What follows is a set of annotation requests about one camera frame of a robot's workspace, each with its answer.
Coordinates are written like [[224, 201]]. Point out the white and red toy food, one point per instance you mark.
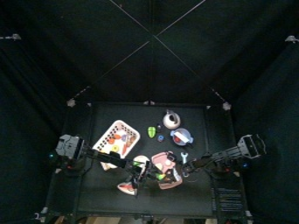
[[181, 136]]

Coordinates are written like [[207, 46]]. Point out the orange toy carrot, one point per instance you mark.
[[127, 145]]

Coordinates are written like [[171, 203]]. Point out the small blue toy piece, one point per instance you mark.
[[160, 138]]

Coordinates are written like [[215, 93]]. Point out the beige toy bread slice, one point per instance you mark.
[[107, 166]]

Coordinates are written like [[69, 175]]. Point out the green corn husk leaf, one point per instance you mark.
[[151, 131]]

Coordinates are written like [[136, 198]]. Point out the yellow toy food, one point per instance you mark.
[[115, 148]]

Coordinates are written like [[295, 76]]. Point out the small green toy piece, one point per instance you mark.
[[136, 164]]

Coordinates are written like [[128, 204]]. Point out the white frame corner bracket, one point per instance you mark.
[[291, 38], [248, 215], [40, 215], [147, 102], [71, 102], [226, 106], [15, 37]]

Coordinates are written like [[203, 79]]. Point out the pink cutting board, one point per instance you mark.
[[161, 160]]

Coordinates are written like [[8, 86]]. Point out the blue toy pan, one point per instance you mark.
[[187, 132]]

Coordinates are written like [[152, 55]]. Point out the white text label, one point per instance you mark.
[[230, 199]]

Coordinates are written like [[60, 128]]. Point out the blue toy wrench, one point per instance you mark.
[[184, 157]]

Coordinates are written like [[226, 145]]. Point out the red orange toy food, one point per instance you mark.
[[111, 141]]

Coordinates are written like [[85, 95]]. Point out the white round plate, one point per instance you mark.
[[140, 159]]

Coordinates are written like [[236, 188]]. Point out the purple toy food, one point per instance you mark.
[[124, 137]]

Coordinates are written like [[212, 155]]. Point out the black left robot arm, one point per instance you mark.
[[100, 156]]

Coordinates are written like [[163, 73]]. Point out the white plastic basket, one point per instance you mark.
[[116, 127]]

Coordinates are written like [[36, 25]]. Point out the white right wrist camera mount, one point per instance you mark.
[[176, 175]]

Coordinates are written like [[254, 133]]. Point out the toy corn with green husk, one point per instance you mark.
[[160, 176]]

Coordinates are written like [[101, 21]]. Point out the white toy teapot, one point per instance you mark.
[[171, 121]]

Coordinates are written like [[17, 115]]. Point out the small dark toy piece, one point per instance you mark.
[[159, 127]]

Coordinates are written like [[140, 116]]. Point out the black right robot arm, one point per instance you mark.
[[230, 152]]

